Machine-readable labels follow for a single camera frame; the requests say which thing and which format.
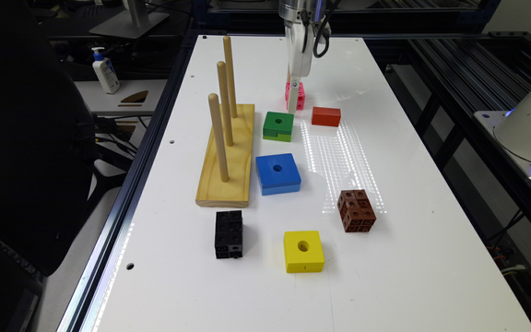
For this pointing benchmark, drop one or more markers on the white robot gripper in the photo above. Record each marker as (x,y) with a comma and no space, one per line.
(307,33)

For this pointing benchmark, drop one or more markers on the pink studded cube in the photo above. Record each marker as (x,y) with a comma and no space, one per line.
(301,96)

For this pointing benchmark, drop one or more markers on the green square block with hole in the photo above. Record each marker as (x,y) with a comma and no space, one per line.
(278,126)

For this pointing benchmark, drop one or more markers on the red rectangular block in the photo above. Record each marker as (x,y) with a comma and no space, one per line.
(326,116)

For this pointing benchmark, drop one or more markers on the middle wooden peg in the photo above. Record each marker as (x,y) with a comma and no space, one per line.
(225,104)

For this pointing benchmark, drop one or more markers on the wooden peg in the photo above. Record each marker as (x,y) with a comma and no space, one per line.
(218,134)
(225,104)
(230,75)

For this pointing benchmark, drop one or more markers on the rear wooden peg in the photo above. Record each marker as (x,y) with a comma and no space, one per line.
(230,75)

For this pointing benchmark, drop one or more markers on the front wooden peg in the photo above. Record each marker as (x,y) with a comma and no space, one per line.
(218,134)

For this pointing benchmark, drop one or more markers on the blue square block with hole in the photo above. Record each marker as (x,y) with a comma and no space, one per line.
(278,174)

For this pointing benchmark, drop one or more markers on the wooden peg base board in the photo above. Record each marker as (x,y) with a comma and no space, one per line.
(234,193)

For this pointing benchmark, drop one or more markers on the brown studded cube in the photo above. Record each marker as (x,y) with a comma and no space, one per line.
(355,211)

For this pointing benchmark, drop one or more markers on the yellow square block with hole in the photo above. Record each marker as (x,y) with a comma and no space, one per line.
(303,252)

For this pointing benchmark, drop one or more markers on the black studded block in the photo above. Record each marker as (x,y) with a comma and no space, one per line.
(228,234)

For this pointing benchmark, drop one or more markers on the grey monitor stand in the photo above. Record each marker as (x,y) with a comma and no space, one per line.
(132,23)

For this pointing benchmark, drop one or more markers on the white pump lotion bottle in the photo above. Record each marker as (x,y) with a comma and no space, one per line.
(104,71)

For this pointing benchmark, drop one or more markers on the black office chair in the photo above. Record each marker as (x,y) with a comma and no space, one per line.
(47,144)

